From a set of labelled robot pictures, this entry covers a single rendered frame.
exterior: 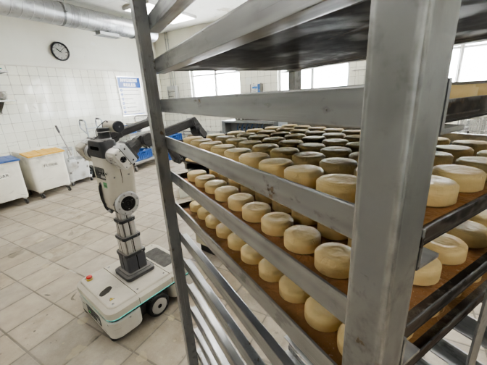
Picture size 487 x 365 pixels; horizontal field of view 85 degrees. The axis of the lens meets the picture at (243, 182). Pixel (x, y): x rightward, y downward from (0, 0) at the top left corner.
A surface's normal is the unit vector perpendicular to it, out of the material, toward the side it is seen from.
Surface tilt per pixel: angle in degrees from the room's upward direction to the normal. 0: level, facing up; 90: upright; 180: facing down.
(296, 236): 0
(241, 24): 90
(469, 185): 90
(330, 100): 90
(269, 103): 90
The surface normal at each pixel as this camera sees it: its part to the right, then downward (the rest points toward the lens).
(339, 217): -0.86, 0.20
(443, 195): -0.03, 0.31
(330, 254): -0.05, -0.95
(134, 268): 0.77, 0.15
